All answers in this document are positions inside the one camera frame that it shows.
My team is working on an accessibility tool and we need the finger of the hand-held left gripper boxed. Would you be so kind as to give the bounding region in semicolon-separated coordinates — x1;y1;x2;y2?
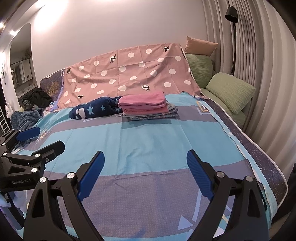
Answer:
25;140;65;173
0;126;41;153

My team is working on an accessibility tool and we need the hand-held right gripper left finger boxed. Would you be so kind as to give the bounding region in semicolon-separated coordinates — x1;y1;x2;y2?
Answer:
23;151;105;241

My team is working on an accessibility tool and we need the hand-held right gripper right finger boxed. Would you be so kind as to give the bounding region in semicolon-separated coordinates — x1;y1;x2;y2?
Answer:
187;149;271;241

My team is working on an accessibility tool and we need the pink shirt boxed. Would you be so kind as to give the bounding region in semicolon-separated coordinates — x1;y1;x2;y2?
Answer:
118;91;167;110

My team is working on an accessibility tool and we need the dark clothes pile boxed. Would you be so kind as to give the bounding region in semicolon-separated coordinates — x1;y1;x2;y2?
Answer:
22;90;53;110

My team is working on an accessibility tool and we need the person's left hand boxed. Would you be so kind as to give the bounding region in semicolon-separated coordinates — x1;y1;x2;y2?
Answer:
0;190;31;215

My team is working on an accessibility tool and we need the blue-grey blanket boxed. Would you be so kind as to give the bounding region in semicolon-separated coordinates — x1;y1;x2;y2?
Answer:
10;109;43;145

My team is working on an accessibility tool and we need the black shelf rack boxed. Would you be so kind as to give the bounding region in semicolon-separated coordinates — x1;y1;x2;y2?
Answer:
0;104;12;135

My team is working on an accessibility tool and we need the blue patterned bed sheet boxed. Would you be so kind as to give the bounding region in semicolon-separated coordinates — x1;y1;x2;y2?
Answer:
5;91;278;241

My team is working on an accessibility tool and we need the navy star blanket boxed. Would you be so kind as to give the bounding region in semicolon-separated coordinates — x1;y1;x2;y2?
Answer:
69;96;124;120

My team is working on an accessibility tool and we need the blue floral folded garment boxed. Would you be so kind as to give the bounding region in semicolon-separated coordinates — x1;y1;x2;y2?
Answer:
129;111;180;121

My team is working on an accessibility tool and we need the green pillow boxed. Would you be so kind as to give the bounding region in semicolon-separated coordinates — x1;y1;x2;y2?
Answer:
206;72;257;114
185;54;215;89

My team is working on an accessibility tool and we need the pink polka dot sheet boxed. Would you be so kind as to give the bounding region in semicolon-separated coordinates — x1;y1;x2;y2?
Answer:
57;43;210;110

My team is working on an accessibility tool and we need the beige ribbed curtain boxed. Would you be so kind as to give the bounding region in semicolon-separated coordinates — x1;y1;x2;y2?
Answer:
202;0;296;167

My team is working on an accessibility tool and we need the beige pillow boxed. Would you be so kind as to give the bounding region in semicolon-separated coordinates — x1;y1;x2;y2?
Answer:
184;36;219;57

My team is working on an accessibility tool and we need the black floor lamp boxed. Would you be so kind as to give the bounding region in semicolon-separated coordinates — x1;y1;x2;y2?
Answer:
225;6;239;76

